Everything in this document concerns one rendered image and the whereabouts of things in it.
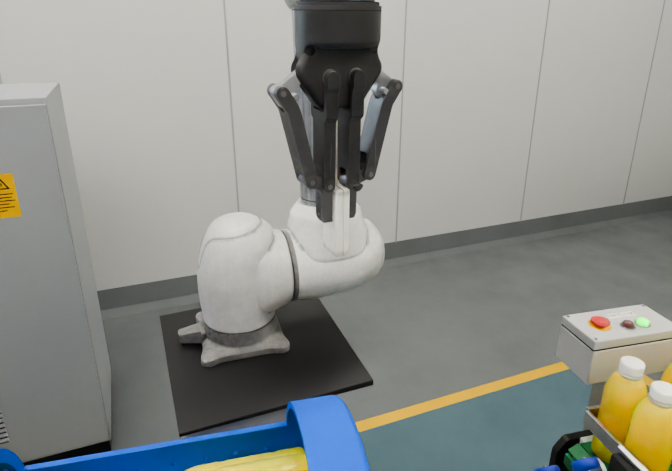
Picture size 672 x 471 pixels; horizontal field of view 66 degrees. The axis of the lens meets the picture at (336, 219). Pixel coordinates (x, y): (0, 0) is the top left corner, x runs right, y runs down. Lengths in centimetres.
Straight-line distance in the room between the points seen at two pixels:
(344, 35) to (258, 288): 68
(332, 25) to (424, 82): 326
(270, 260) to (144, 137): 225
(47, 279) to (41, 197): 30
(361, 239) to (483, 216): 323
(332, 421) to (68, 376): 171
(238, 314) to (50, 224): 106
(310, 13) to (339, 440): 44
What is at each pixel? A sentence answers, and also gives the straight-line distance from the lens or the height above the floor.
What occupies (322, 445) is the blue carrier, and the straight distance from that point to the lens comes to 62.
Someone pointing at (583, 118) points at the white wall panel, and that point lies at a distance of 469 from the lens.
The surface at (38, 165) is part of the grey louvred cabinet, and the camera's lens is 194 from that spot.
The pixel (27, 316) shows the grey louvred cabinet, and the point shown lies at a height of 71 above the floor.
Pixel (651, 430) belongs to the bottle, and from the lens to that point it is 105.
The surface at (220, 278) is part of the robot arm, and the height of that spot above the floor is 121.
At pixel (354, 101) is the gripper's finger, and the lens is 48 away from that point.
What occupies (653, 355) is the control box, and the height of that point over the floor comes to 105.
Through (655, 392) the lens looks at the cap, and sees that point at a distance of 104.
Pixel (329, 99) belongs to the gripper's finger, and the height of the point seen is 160.
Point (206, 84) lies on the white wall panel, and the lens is 319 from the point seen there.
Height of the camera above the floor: 166
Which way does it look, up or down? 21 degrees down
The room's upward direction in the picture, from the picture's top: straight up
